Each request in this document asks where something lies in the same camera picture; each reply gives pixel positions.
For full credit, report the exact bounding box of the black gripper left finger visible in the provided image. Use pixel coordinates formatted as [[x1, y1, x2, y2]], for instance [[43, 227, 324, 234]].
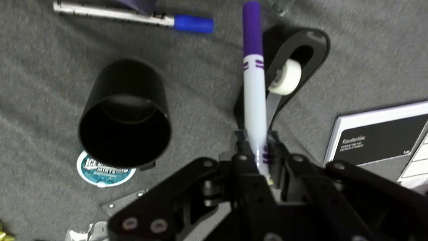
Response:
[[233, 130, 272, 196]]

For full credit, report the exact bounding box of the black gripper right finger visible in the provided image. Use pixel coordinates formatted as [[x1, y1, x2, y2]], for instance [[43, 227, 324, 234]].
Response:
[[268, 131, 302, 190]]

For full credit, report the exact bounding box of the white purple-capped marker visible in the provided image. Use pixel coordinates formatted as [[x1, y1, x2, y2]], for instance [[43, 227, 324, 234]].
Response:
[[242, 0, 269, 176]]

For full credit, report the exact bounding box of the black mug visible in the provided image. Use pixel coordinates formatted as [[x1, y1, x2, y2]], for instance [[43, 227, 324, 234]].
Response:
[[78, 59, 173, 168]]

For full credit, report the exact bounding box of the black tape dispenser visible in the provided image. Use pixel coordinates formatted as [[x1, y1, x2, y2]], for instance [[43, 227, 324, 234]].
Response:
[[244, 24, 330, 128]]

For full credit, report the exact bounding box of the round teal tin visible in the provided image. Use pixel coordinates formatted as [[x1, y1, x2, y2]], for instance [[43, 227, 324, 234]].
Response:
[[76, 151, 135, 188]]

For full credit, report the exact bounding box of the blue pen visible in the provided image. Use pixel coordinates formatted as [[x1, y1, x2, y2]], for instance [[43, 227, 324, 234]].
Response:
[[52, 1, 215, 33]]

